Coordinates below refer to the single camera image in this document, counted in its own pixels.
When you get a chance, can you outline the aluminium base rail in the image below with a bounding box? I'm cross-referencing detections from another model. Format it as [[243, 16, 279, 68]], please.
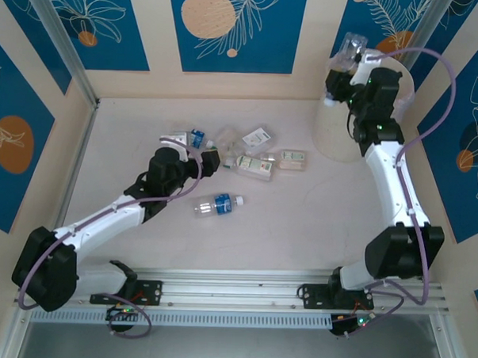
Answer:
[[17, 256, 452, 322]]

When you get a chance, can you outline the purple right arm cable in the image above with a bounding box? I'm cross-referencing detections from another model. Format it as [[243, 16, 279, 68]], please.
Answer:
[[350, 44, 459, 343]]

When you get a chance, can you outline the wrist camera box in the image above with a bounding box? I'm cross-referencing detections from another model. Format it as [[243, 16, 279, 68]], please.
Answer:
[[350, 51, 384, 88], [158, 130, 193, 162]]

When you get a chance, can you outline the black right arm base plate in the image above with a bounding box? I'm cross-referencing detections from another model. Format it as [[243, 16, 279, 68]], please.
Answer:
[[298, 282, 377, 313]]

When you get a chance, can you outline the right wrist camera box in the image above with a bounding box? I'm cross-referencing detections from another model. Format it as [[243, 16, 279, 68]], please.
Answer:
[[350, 51, 384, 88]]

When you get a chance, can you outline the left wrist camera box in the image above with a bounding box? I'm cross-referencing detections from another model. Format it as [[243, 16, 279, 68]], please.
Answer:
[[158, 130, 193, 162]]

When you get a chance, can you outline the aluminium frame post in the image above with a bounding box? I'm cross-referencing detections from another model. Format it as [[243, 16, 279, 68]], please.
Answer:
[[402, 0, 446, 74], [15, 0, 105, 109]]

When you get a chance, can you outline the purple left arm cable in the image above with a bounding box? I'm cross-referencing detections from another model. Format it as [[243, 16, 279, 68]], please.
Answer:
[[16, 147, 205, 341]]

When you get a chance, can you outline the clear bottle blue label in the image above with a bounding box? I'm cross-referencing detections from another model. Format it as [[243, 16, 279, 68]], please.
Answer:
[[171, 126, 216, 151], [192, 191, 247, 220]]

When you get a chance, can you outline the clear bottle green table label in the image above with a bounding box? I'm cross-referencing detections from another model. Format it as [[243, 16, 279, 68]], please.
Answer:
[[221, 152, 276, 183]]

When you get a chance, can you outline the aluminium side rail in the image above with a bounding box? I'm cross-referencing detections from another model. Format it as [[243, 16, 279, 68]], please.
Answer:
[[40, 102, 99, 265]]

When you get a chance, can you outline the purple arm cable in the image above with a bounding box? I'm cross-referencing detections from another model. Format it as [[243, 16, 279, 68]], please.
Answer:
[[350, 44, 459, 343], [16, 147, 205, 341]]

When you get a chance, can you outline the clear bottle green neck band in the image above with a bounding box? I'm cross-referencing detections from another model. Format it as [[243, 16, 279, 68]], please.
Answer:
[[207, 124, 244, 155]]

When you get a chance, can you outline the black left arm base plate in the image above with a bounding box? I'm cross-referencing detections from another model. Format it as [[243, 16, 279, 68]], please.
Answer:
[[89, 277, 164, 307]]

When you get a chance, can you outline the beige bottle green white label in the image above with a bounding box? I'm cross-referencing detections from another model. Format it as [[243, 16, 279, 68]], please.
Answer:
[[265, 148, 309, 174]]

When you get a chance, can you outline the white ribbed bin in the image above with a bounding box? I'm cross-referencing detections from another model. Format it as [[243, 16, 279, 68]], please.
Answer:
[[311, 43, 419, 168]]

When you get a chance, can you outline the white slotted cable duct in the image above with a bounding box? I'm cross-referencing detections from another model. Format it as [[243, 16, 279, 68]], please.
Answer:
[[29, 300, 334, 335]]

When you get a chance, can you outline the clear bottle orange print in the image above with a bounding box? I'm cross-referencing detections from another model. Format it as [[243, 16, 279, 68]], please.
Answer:
[[241, 124, 274, 153]]

